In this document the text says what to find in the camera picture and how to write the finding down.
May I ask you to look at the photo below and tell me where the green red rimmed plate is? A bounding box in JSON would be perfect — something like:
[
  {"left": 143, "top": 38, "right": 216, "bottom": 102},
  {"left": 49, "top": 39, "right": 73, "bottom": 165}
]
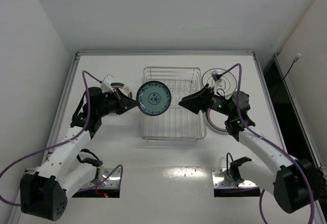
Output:
[
  {"left": 111, "top": 82, "right": 133, "bottom": 99},
  {"left": 205, "top": 109, "right": 228, "bottom": 135}
]

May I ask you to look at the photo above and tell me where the blue floral green plate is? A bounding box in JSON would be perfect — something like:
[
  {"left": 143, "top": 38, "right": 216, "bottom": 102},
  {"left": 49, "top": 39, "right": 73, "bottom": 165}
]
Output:
[{"left": 136, "top": 80, "right": 172, "bottom": 117}]

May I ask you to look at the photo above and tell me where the aluminium table frame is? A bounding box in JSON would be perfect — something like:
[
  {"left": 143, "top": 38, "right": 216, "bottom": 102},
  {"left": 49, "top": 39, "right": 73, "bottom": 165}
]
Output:
[{"left": 5, "top": 50, "right": 327, "bottom": 224}]

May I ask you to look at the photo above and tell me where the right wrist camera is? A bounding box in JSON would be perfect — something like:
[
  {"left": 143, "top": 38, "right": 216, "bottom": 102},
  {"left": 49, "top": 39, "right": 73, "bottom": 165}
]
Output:
[{"left": 211, "top": 71, "right": 222, "bottom": 82}]

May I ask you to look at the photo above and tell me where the metal wire dish rack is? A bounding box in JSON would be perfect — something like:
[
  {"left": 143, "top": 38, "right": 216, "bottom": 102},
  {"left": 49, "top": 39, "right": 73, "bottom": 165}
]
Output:
[{"left": 139, "top": 66, "right": 206, "bottom": 142}]

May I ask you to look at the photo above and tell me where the black wall cable white plug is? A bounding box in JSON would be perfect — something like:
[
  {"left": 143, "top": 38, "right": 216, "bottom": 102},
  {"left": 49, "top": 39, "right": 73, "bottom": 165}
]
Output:
[{"left": 271, "top": 53, "right": 301, "bottom": 100}]

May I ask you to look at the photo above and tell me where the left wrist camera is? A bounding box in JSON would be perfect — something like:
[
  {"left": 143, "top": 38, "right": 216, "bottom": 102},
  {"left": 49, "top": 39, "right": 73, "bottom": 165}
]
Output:
[{"left": 100, "top": 75, "right": 114, "bottom": 93}]

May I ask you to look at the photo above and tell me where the metal base plate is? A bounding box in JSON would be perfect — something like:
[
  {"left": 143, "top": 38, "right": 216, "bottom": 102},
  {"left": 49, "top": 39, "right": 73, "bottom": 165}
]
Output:
[
  {"left": 78, "top": 165, "right": 123, "bottom": 192},
  {"left": 212, "top": 168, "right": 258, "bottom": 190}
]

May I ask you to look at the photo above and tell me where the right green red rimmed plate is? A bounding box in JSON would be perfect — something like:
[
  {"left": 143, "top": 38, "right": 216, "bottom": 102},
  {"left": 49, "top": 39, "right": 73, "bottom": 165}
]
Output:
[{"left": 205, "top": 109, "right": 228, "bottom": 135}]

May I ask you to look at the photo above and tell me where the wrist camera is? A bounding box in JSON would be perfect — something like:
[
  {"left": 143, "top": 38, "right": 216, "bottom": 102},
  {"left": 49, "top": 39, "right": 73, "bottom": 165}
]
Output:
[
  {"left": 100, "top": 75, "right": 114, "bottom": 93},
  {"left": 211, "top": 71, "right": 222, "bottom": 82}
]

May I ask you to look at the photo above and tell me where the white plate grey rim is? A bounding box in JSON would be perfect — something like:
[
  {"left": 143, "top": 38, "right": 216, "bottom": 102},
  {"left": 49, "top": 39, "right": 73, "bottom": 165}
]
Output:
[{"left": 201, "top": 68, "right": 237, "bottom": 97}]

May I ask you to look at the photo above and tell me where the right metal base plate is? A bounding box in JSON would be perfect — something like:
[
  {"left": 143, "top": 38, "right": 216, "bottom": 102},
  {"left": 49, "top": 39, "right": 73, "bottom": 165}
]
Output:
[{"left": 212, "top": 168, "right": 258, "bottom": 190}]

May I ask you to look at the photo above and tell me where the left green red rimmed plate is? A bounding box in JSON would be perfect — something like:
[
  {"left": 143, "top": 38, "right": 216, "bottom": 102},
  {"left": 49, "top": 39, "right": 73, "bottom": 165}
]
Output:
[{"left": 111, "top": 82, "right": 133, "bottom": 99}]

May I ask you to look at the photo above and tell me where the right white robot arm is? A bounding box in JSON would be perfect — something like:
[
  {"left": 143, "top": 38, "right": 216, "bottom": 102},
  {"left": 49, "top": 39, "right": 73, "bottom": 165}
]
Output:
[{"left": 179, "top": 85, "right": 324, "bottom": 213}]

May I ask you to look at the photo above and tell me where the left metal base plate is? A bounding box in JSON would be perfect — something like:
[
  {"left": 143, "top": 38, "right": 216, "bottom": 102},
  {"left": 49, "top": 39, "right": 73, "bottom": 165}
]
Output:
[{"left": 78, "top": 165, "right": 123, "bottom": 192}]

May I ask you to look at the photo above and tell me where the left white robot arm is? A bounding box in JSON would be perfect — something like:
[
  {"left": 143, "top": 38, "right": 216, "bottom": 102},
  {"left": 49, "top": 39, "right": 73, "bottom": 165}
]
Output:
[{"left": 20, "top": 87, "right": 139, "bottom": 221}]

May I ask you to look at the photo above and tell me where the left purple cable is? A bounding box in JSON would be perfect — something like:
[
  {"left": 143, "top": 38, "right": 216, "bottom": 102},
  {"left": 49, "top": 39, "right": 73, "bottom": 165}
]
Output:
[{"left": 0, "top": 70, "right": 123, "bottom": 207}]

